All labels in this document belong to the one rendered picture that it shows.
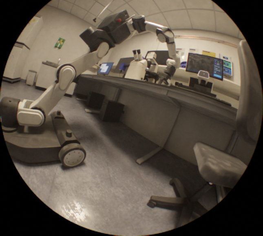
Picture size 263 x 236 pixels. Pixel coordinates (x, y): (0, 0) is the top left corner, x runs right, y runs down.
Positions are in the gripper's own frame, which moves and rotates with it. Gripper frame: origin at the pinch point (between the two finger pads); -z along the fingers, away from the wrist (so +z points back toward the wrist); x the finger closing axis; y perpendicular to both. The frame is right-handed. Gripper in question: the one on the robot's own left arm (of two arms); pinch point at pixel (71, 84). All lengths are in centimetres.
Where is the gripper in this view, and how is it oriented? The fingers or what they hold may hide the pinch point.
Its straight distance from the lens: 96.3
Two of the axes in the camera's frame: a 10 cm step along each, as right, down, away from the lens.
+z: 4.0, -9.2, 0.0
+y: -8.1, -3.5, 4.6
